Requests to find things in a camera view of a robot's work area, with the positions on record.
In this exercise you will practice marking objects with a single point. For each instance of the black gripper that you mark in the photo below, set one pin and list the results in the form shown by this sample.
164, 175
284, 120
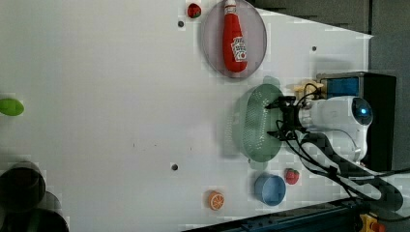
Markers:
290, 117

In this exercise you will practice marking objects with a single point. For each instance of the green perforated strainer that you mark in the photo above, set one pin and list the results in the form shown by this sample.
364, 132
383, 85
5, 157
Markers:
248, 124

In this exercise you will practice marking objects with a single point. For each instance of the dark cylindrical robot base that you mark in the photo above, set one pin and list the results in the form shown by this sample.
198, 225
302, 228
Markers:
28, 205

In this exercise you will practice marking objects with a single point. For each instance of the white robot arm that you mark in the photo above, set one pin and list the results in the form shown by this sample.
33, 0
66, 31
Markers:
331, 141

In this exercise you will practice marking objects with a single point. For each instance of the peeled banana toy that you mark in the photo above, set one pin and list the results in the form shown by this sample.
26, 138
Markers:
302, 89

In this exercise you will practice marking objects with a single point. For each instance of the large red strawberry toy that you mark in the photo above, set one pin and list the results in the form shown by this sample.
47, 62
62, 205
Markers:
291, 176

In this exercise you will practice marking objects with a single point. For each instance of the blue cup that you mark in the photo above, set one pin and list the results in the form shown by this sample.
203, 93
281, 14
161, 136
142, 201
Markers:
270, 189

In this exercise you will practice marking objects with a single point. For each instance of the red ketchup bottle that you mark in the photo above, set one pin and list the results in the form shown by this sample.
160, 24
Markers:
234, 48

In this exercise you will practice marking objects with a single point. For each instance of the grey round plate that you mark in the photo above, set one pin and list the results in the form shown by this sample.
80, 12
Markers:
254, 32

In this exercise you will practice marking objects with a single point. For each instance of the orange slice toy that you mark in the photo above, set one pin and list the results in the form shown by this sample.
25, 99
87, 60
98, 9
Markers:
215, 200

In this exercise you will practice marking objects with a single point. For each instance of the black toaster oven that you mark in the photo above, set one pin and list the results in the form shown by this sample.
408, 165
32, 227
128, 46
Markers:
379, 91

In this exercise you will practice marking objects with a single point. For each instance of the small red strawberry toy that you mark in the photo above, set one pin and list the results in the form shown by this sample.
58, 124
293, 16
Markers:
194, 10

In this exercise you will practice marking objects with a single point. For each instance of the green lime toy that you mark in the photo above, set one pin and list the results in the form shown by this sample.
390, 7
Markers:
11, 107

